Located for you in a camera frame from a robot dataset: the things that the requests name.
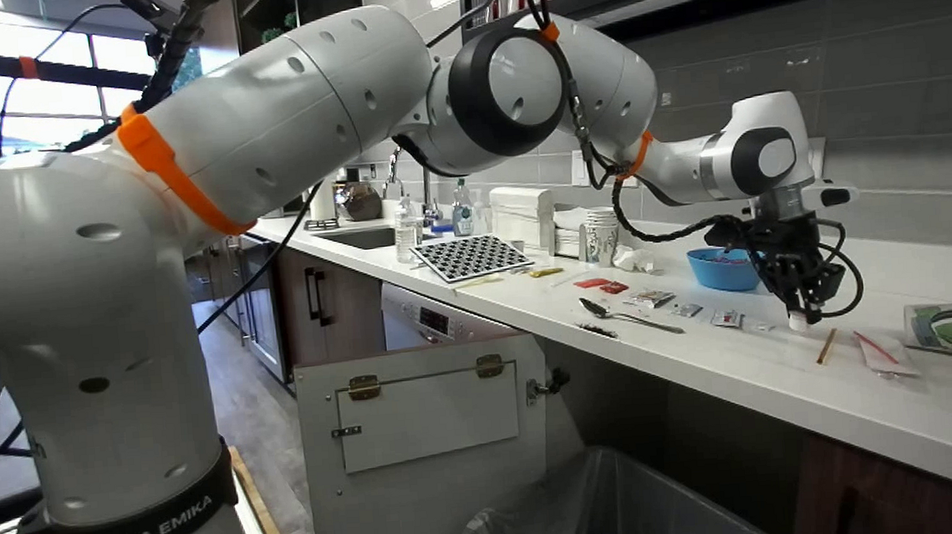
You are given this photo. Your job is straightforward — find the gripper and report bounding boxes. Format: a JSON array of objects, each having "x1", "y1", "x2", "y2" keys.
[{"x1": 747, "y1": 213, "x2": 851, "y2": 330}]

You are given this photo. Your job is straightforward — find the metal spoon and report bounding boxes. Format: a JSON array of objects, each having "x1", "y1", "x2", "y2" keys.
[{"x1": 578, "y1": 289, "x2": 688, "y2": 343}]

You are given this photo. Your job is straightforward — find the bin with plastic liner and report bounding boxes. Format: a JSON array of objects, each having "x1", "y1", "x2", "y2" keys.
[{"x1": 456, "y1": 434, "x2": 786, "y2": 534}]

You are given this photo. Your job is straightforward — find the wooden stir stick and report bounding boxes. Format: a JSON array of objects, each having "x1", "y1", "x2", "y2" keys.
[{"x1": 813, "y1": 326, "x2": 842, "y2": 366}]

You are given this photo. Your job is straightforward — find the blue bowl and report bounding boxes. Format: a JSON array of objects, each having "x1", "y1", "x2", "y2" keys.
[{"x1": 686, "y1": 244, "x2": 762, "y2": 297}]

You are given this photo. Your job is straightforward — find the red straw in wrapper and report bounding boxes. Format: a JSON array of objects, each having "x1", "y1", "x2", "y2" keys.
[{"x1": 853, "y1": 325, "x2": 921, "y2": 382}]

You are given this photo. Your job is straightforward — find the printed snack packet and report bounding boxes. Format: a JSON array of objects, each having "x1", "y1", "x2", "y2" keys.
[{"x1": 627, "y1": 287, "x2": 677, "y2": 312}]

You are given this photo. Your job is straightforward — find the crumpled white tissue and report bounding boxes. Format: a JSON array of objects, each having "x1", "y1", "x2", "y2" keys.
[{"x1": 610, "y1": 242, "x2": 661, "y2": 277}]

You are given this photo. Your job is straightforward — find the stack of paper cups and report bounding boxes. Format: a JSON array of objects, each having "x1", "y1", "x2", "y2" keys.
[{"x1": 580, "y1": 206, "x2": 624, "y2": 269}]

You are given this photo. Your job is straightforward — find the stack of white plates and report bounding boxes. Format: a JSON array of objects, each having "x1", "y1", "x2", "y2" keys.
[{"x1": 552, "y1": 206, "x2": 589, "y2": 261}]

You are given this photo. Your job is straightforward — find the white napkin dispenser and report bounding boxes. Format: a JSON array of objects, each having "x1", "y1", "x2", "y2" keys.
[{"x1": 488, "y1": 182, "x2": 558, "y2": 255}]

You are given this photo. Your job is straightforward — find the black and white checkerboard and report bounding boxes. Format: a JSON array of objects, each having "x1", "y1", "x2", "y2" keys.
[{"x1": 410, "y1": 231, "x2": 537, "y2": 287}]

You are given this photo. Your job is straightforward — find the soap bottle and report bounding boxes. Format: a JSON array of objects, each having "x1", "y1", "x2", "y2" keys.
[{"x1": 449, "y1": 178, "x2": 477, "y2": 238}]

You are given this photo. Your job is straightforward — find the dishwasher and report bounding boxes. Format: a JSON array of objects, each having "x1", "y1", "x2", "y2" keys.
[{"x1": 379, "y1": 273, "x2": 526, "y2": 352}]

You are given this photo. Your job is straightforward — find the tap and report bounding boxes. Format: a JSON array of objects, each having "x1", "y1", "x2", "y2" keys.
[{"x1": 382, "y1": 144, "x2": 444, "y2": 231}]

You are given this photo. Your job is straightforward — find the clear water bottle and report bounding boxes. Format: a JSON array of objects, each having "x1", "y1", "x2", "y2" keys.
[{"x1": 391, "y1": 193, "x2": 423, "y2": 265}]

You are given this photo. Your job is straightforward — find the white cabinet door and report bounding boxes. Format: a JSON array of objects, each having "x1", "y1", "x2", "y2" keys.
[{"x1": 291, "y1": 328, "x2": 591, "y2": 534}]

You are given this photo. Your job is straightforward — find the sink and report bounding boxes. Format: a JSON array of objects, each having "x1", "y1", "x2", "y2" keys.
[{"x1": 313, "y1": 224, "x2": 400, "y2": 255}]

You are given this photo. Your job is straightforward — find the brown cabinet door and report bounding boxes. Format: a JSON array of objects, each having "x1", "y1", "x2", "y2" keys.
[{"x1": 277, "y1": 240, "x2": 389, "y2": 370}]

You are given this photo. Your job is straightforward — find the glass coffee pot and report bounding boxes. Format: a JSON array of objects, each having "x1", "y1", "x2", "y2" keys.
[{"x1": 333, "y1": 179, "x2": 384, "y2": 224}]

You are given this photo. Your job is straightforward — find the paper towel roll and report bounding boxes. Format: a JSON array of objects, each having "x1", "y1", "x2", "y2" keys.
[{"x1": 306, "y1": 180, "x2": 339, "y2": 223}]

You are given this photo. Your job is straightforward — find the window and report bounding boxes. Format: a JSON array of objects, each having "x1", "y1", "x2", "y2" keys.
[{"x1": 0, "y1": 0, "x2": 211, "y2": 177}]

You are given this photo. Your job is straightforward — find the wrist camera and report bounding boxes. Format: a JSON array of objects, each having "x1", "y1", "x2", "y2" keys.
[{"x1": 702, "y1": 216, "x2": 757, "y2": 253}]

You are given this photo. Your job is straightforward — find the black door handle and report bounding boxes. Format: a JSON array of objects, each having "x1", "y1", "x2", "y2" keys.
[{"x1": 304, "y1": 266, "x2": 335, "y2": 329}]

